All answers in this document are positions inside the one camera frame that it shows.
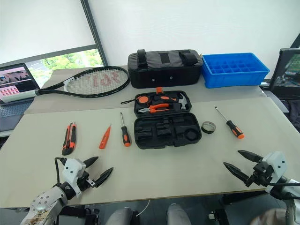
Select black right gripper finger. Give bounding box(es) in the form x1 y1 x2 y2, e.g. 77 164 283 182
237 150 263 163
223 161 249 185

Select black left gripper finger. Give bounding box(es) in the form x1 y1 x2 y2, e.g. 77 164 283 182
83 156 99 167
95 167 114 188

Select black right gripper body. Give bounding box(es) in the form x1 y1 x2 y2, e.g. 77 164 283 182
245 160 274 188

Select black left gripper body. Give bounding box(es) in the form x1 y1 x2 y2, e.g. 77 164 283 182
77 172 97 192

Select orange voltage tester pen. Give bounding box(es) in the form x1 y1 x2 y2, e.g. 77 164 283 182
98 123 112 150

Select orange black utility knife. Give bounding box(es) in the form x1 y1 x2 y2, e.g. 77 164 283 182
61 122 78 156

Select long orange black screwdriver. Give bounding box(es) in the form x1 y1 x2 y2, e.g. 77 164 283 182
215 106 245 139

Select short orange black screwdriver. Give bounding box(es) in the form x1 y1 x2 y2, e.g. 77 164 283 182
120 112 132 148

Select black plastic tool case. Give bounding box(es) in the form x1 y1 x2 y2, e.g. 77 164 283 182
133 87 203 150

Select brown grey rounded shape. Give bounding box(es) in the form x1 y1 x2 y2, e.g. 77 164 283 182
250 208 289 225

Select blue plastic divided crate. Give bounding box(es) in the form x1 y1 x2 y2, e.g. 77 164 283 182
201 52 270 89

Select black white tennis racket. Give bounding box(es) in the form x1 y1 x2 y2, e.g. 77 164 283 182
0 66 131 104

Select black mesh office chair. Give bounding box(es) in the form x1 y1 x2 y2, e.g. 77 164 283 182
259 48 300 132

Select steel claw hammer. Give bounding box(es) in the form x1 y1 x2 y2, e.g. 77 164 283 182
174 92 190 111

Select grey laptop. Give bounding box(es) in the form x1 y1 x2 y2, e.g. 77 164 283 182
0 62 39 132

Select black fabric bag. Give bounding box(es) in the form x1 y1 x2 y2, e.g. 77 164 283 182
127 49 203 89

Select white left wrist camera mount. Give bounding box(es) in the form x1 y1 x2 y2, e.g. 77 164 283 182
62 158 87 197

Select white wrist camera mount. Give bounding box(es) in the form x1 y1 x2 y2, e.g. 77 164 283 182
62 158 87 197
262 151 288 182

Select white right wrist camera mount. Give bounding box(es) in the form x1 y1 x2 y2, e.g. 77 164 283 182
262 151 288 182

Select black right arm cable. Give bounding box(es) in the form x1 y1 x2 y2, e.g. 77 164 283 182
264 181 300 188

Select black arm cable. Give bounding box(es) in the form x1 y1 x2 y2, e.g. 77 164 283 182
54 157 68 188
264 181 300 188

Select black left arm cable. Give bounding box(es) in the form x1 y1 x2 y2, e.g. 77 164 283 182
54 157 68 188

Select thin white wire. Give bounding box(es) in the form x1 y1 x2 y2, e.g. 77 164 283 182
137 200 150 215

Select orange handled pliers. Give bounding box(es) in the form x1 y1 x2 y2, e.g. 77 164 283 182
137 103 175 114

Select dark window frame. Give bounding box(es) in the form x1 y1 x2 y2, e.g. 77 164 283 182
0 0 109 68

